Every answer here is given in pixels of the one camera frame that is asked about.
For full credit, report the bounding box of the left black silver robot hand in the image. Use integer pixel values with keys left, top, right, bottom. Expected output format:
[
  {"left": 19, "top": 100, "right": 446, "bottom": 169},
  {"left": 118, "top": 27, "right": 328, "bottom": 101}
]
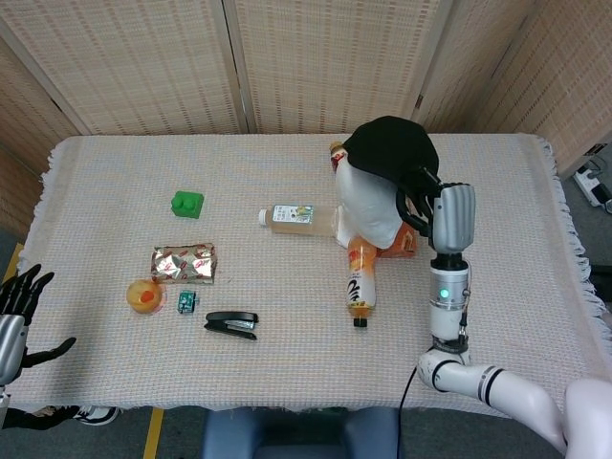
[{"left": 0, "top": 264, "right": 77, "bottom": 387}]

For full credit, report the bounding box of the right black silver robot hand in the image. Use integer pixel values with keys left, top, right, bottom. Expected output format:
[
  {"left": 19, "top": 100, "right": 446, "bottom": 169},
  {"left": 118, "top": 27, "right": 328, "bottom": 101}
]
[{"left": 394, "top": 166, "right": 477, "bottom": 254}]

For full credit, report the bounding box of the black baseball cap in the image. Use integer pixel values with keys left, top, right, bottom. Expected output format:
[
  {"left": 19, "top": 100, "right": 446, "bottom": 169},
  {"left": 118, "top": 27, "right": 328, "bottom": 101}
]
[{"left": 342, "top": 116, "right": 440, "bottom": 188}]

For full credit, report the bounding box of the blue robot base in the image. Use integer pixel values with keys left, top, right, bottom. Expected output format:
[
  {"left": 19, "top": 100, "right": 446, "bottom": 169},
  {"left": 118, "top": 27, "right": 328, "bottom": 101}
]
[{"left": 203, "top": 405, "right": 405, "bottom": 459}]

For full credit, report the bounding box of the white foam mannequin head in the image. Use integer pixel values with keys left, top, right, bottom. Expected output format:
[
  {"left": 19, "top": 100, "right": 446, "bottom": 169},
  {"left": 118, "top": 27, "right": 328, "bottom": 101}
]
[{"left": 334, "top": 160, "right": 405, "bottom": 250}]

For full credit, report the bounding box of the orange bottle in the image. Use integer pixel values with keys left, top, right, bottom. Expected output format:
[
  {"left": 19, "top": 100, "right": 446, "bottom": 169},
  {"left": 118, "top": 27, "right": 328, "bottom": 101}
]
[{"left": 346, "top": 233, "right": 380, "bottom": 329}]

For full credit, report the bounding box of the small brown-capped bottle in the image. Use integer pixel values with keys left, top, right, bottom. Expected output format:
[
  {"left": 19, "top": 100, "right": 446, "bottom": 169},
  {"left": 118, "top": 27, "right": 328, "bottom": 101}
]
[{"left": 327, "top": 140, "right": 349, "bottom": 173}]

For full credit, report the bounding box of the clear tea bottle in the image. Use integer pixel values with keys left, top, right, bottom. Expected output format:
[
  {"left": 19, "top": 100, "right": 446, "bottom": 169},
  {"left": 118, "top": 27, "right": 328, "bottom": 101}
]
[{"left": 258, "top": 204, "right": 341, "bottom": 239}]

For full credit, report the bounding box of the orange snack box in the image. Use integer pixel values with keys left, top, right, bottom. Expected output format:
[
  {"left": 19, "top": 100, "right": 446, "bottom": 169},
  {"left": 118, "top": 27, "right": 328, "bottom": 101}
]
[{"left": 377, "top": 221, "right": 418, "bottom": 259}]

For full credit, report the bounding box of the yellow floor tape strip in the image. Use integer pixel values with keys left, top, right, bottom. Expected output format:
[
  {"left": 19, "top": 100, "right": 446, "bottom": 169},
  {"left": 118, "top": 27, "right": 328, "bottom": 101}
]
[
  {"left": 142, "top": 406, "right": 164, "bottom": 459},
  {"left": 0, "top": 241, "right": 25, "bottom": 288}
]

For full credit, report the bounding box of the black white sneaker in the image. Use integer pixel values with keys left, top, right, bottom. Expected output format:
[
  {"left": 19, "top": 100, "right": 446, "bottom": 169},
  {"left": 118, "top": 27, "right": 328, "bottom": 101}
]
[{"left": 74, "top": 404, "right": 120, "bottom": 426}]

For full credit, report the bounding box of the yellow fruit jelly cup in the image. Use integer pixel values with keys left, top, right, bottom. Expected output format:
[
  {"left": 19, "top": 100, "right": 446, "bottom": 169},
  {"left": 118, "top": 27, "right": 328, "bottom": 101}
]
[{"left": 125, "top": 278, "right": 168, "bottom": 316}]

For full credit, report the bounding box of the white power strip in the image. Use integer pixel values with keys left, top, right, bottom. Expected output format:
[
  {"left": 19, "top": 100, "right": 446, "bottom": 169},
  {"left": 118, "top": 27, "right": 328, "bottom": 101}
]
[{"left": 573, "top": 164, "right": 612, "bottom": 211}]

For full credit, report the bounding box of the woven folding screen panel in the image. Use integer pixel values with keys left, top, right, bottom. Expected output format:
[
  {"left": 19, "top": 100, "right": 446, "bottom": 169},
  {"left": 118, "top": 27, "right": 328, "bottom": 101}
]
[
  {"left": 0, "top": 0, "right": 251, "bottom": 138},
  {"left": 525, "top": 0, "right": 612, "bottom": 179},
  {"left": 408, "top": 0, "right": 558, "bottom": 135},
  {"left": 223, "top": 0, "right": 455, "bottom": 135},
  {"left": 0, "top": 40, "right": 82, "bottom": 240}
]

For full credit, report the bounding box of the small green printed box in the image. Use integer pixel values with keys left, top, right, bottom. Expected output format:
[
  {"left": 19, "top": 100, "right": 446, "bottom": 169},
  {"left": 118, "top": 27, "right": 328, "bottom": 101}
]
[{"left": 176, "top": 290, "right": 199, "bottom": 316}]

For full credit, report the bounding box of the gold foil snack package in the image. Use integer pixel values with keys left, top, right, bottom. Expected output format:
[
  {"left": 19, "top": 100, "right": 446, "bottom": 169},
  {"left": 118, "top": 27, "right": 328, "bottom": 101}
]
[{"left": 151, "top": 242, "right": 217, "bottom": 286}]

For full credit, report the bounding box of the green toy building block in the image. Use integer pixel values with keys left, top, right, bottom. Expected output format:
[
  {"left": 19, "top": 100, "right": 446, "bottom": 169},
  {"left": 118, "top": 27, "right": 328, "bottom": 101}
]
[{"left": 170, "top": 189, "right": 206, "bottom": 220}]

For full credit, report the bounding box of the black stapler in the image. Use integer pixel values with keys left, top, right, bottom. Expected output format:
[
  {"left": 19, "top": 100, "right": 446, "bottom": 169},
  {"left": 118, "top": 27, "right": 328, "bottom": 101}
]
[{"left": 204, "top": 311, "right": 260, "bottom": 341}]

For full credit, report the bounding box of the woven fringed tablecloth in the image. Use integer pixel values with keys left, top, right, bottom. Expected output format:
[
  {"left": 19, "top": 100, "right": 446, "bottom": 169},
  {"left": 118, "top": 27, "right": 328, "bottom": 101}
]
[{"left": 11, "top": 133, "right": 612, "bottom": 416}]

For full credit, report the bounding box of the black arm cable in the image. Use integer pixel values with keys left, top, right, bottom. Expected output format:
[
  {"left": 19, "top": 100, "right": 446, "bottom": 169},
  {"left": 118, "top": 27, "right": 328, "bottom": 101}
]
[{"left": 399, "top": 366, "right": 417, "bottom": 412}]

